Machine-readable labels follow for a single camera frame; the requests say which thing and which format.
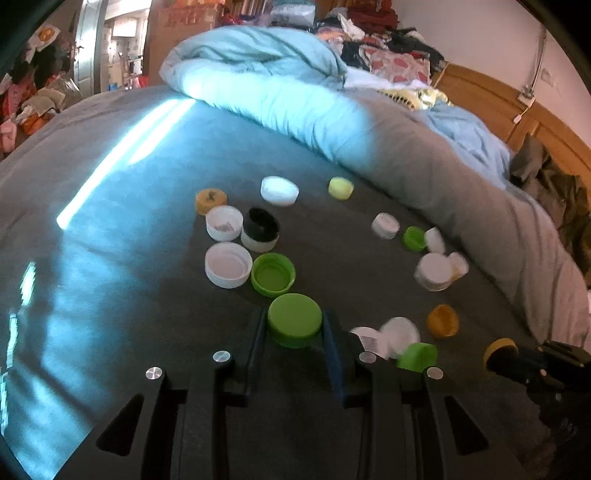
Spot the yellow bottle cap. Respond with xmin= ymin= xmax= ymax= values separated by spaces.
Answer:
xmin=482 ymin=338 xmax=519 ymax=370

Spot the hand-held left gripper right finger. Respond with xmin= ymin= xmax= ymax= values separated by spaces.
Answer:
xmin=322 ymin=309 xmax=522 ymax=480

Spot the large cardboard box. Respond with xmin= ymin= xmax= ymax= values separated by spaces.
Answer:
xmin=147 ymin=0 xmax=223 ymax=87

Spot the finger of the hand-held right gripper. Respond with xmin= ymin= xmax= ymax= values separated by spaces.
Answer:
xmin=487 ymin=352 xmax=546 ymax=387

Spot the floral pillow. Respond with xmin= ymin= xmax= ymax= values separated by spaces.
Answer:
xmin=364 ymin=46 xmax=433 ymax=87

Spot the plastic caps group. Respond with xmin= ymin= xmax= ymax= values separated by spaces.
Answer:
xmin=195 ymin=175 xmax=470 ymax=373

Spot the pile of mixed clothes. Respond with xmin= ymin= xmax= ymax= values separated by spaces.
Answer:
xmin=314 ymin=0 xmax=445 ymax=71

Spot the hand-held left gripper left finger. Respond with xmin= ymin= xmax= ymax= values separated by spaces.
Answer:
xmin=55 ymin=307 xmax=269 ymax=480

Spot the heap of bags and clothes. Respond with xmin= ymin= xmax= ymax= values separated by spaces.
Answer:
xmin=0 ymin=25 xmax=82 ymax=158

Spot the wooden headboard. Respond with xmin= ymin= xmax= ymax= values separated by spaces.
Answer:
xmin=434 ymin=62 xmax=591 ymax=182

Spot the large green bottle cap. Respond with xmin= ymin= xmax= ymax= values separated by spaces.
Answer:
xmin=267 ymin=293 xmax=323 ymax=348

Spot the olive green jacket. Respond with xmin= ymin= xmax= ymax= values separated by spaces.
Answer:
xmin=509 ymin=133 xmax=591 ymax=280

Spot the light blue duvet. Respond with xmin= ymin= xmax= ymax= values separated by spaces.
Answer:
xmin=159 ymin=25 xmax=515 ymax=188

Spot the grey bedsheet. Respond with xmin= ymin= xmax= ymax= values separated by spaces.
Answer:
xmin=0 ymin=85 xmax=591 ymax=480

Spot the grey door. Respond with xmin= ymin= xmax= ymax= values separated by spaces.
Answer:
xmin=75 ymin=0 xmax=110 ymax=96

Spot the yellow patterned cloth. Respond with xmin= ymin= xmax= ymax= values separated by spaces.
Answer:
xmin=382 ymin=88 xmax=452 ymax=112

